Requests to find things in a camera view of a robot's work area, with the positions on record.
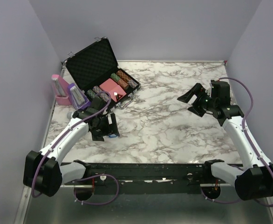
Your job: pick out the pink playing card deck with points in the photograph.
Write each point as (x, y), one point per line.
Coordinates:
(115, 90)

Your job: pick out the white microphone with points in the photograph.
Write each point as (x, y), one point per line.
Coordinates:
(69, 115)

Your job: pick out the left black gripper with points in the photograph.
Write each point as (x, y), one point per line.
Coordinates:
(113, 126)

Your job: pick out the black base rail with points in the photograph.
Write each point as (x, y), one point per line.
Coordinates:
(146, 178)

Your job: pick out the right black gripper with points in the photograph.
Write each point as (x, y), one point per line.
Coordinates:
(198, 90)

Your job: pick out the purple metronome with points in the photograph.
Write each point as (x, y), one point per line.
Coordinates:
(78, 98)

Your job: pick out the pink metronome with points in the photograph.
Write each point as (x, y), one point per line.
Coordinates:
(60, 88)

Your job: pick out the black poker chip case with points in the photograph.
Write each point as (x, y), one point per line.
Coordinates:
(93, 65)

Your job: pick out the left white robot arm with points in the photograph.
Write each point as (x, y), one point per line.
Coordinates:
(44, 172)

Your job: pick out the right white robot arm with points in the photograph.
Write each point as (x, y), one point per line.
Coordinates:
(255, 180)

